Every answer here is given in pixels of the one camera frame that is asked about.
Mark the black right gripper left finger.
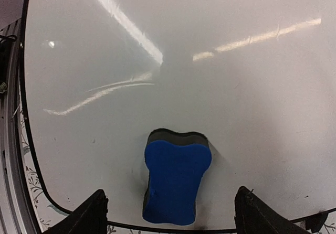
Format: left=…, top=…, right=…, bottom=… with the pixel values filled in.
left=44, top=189, right=108, bottom=234

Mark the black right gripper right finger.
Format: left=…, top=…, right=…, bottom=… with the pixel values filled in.
left=234, top=186, right=311, bottom=234

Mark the blue whiteboard eraser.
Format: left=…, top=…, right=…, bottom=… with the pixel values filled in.
left=142, top=129, right=212, bottom=226

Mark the white whiteboard black frame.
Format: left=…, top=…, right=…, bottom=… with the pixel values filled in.
left=24, top=0, right=335, bottom=229

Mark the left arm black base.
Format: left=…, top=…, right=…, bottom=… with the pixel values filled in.
left=0, top=35, right=17, bottom=95

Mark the black whiteboard stand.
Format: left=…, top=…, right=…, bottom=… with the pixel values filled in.
left=304, top=212, right=329, bottom=233

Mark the floral patterned table mat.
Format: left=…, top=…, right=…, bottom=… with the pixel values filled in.
left=19, top=108, right=335, bottom=233

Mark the aluminium front rail frame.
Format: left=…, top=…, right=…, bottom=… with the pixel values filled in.
left=1, top=19, right=40, bottom=233

